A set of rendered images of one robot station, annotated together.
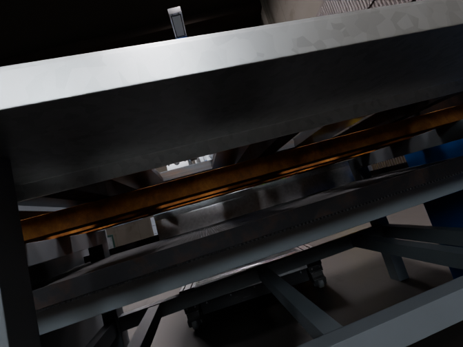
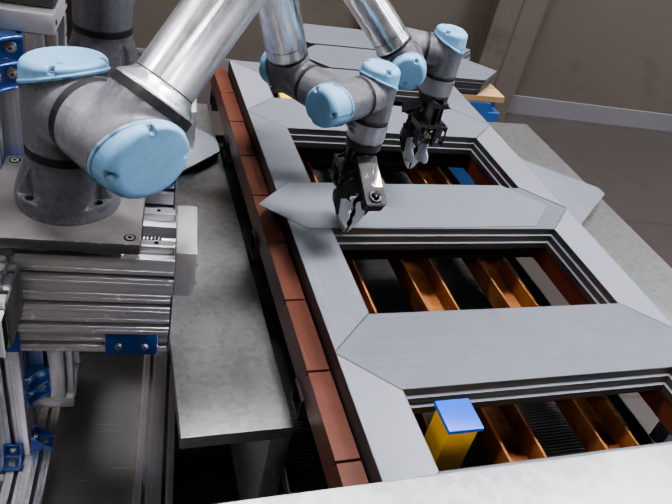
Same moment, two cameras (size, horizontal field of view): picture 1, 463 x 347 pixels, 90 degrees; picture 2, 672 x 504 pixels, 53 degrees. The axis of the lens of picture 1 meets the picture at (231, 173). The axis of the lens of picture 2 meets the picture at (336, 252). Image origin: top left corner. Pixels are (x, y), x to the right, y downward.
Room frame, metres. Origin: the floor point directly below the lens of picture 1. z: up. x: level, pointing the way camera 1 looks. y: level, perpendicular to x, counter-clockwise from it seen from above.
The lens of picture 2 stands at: (1.39, 1.22, 1.65)
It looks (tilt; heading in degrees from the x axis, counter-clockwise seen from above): 36 degrees down; 256
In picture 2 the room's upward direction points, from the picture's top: 14 degrees clockwise
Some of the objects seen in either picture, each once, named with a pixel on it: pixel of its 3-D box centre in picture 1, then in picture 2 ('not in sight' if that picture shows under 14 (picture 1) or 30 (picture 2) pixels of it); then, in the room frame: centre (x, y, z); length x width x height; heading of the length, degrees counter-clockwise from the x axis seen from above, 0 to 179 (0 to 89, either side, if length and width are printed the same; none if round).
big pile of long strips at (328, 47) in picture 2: not in sight; (388, 58); (0.80, -1.11, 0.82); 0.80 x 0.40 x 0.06; 10
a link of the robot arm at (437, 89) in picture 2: not in sight; (437, 85); (0.90, -0.23, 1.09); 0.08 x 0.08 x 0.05
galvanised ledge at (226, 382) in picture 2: (265, 186); (197, 224); (1.41, -0.17, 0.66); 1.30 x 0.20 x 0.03; 100
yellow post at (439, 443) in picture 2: not in sight; (439, 458); (0.98, 0.57, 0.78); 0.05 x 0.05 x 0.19; 10
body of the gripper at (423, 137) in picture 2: not in sight; (428, 117); (0.90, -0.22, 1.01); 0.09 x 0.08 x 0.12; 100
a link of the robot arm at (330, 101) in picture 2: not in sight; (333, 98); (1.19, 0.11, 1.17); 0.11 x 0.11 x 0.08; 42
